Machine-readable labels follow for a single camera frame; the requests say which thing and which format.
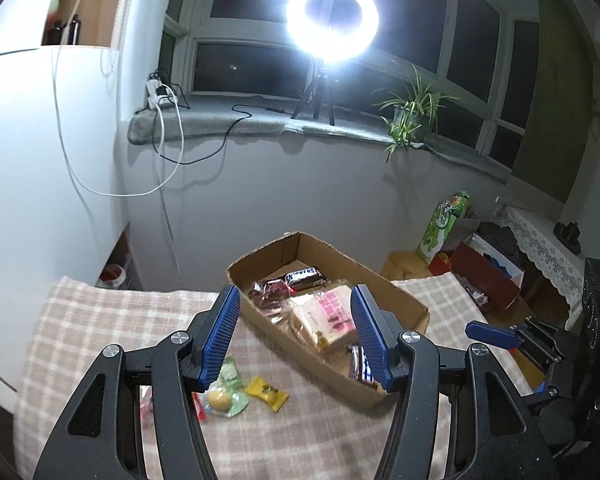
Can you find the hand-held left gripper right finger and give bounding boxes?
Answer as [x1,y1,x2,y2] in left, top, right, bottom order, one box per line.
[350,284,561,480]

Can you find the dark figurine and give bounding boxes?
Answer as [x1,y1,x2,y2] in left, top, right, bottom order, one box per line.
[554,221,581,253]

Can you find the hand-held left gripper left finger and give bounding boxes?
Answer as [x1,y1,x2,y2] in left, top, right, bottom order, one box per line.
[32,284,241,480]

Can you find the bagged sliced bread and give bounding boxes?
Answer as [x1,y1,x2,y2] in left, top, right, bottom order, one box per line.
[289,285,359,357]

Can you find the dark brown chocolate bar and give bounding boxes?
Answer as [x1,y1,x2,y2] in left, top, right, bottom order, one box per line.
[284,267,327,292]

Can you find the green carton box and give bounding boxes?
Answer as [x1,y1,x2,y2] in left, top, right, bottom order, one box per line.
[416,191,481,266]

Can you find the blue white striped packet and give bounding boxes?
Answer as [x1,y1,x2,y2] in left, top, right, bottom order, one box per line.
[346,344,381,383]

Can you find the yellow candy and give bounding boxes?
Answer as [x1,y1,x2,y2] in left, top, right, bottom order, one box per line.
[244,375,289,412]

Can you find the potted spider plant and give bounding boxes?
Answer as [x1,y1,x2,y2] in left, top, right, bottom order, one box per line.
[372,65,461,163]

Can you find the white cabinet with wooden shelf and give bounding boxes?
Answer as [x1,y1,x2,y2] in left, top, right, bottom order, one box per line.
[0,0,146,396]

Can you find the white cable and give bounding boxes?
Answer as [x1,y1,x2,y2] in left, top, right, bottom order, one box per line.
[52,0,186,198]

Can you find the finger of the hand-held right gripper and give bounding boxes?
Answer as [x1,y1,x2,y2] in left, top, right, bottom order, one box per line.
[527,382,561,403]
[465,321,526,350]

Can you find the checked beige tablecloth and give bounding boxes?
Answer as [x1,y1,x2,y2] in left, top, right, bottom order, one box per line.
[12,275,551,480]

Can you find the small red packet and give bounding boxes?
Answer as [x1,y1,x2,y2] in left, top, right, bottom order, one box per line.
[191,391,210,423]

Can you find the white lace cloth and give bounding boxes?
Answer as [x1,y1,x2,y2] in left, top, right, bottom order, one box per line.
[495,205,588,311]

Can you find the black bag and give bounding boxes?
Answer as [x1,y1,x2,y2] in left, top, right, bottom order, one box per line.
[472,220,521,261]

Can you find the white power strip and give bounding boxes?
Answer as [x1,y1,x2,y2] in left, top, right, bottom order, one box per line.
[146,72,177,110]

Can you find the pink packet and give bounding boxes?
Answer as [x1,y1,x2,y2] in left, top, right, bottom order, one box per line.
[139,385,155,430]

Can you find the white framed window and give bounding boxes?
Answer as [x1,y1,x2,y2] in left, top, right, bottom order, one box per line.
[160,0,541,161]

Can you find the clear green snack packet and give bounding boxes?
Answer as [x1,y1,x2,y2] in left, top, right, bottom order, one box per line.
[202,356,249,418]

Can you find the white ring light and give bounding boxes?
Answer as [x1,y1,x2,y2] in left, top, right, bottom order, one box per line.
[286,0,381,66]

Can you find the black tripod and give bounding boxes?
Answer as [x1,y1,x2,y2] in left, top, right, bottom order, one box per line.
[291,62,337,127]

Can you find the dark red snack packet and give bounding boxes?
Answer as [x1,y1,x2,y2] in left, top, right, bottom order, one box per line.
[248,279,295,317]

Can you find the red cardboard box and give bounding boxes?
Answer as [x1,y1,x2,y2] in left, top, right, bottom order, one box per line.
[427,241,526,313]

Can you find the black cable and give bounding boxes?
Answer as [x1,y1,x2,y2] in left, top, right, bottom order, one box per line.
[135,102,291,166]

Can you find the clear jar red contents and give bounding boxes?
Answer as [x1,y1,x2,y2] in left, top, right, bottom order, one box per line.
[100,255,131,291]

